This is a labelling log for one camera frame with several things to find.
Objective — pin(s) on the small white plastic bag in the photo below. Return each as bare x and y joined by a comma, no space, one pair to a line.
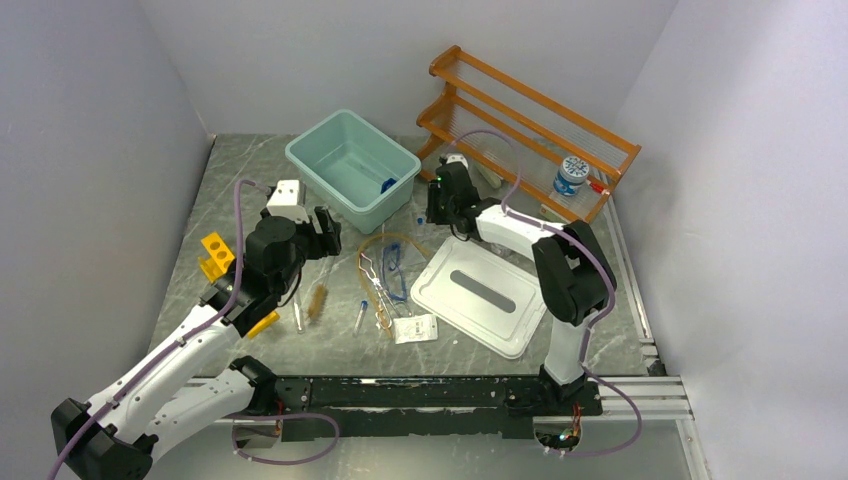
415,329

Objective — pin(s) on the white green small box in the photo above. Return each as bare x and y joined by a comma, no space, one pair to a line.
550,215

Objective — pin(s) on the orange wooden shelf rack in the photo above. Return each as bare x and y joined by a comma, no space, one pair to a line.
518,133

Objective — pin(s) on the yellow rubber tubing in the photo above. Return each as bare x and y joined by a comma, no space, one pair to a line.
368,242

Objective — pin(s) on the blue item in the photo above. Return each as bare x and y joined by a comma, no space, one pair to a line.
387,185

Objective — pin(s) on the clear plastic funnel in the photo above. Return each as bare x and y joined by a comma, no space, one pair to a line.
410,255

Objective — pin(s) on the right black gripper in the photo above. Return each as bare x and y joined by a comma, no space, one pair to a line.
433,215

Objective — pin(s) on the black mounting rail base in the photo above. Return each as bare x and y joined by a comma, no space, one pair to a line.
507,406

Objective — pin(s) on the blue white lidded jar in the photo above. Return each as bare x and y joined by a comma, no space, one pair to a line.
572,174

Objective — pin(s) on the metal crucible tongs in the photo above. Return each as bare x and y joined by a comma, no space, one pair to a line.
386,310

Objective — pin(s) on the brown test tube brush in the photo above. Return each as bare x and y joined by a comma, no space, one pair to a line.
320,292

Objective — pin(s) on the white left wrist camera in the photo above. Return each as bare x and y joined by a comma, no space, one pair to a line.
288,201

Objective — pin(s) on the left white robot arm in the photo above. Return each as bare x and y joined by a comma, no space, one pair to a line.
120,432

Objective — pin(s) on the clear glass test tube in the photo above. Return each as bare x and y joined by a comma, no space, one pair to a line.
298,313

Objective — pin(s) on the light green plastic bin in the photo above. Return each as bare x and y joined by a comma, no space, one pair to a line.
344,160

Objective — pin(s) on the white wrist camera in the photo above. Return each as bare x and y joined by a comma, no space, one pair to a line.
456,158
288,201

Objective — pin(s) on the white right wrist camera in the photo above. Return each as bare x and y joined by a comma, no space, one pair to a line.
456,158

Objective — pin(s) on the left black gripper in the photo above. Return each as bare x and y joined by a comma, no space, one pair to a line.
323,243

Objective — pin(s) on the blue safety glasses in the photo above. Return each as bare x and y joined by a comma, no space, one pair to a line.
392,274

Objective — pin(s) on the white plastic bin lid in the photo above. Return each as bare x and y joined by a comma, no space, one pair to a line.
482,295

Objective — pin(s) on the yellow test tube rack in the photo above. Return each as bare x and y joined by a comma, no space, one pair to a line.
215,264

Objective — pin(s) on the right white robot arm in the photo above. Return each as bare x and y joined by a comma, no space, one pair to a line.
576,281

